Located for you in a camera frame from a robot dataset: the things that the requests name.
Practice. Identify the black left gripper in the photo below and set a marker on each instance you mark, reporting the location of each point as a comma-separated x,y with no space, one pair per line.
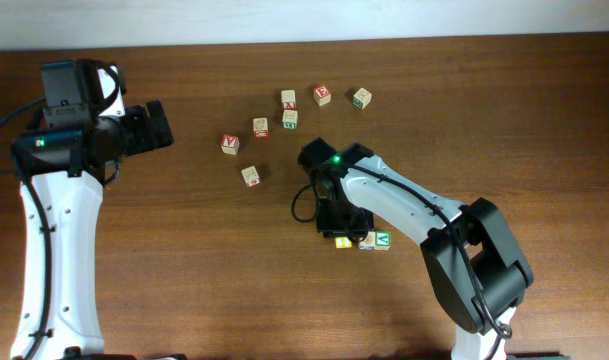
146,140

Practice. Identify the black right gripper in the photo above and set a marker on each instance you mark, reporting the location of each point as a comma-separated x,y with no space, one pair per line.
341,223

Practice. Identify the wooden block yellow side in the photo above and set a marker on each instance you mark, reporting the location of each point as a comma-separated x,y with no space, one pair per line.
343,243

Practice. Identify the wooden block blue side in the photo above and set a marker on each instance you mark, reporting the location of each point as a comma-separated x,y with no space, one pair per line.
368,243

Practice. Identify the green letter V block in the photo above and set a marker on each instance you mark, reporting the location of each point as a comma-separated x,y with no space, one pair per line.
383,240

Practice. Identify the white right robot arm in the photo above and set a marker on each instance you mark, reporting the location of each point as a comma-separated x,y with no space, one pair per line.
477,269

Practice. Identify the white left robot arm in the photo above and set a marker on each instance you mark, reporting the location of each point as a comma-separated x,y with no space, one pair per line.
64,162

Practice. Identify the red letter A block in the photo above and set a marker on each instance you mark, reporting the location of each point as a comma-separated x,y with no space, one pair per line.
230,144

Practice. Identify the wooden block red bottom edge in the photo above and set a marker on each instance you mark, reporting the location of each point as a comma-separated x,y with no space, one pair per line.
251,176

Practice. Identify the wooden block green side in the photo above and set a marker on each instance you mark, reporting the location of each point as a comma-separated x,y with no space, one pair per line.
290,119

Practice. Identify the wooden block green corner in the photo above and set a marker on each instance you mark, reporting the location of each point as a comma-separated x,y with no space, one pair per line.
362,98

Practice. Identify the red letter E block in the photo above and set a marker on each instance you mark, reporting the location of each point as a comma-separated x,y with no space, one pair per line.
322,95

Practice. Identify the wooden block red X side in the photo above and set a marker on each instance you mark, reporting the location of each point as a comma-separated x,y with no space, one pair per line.
288,99

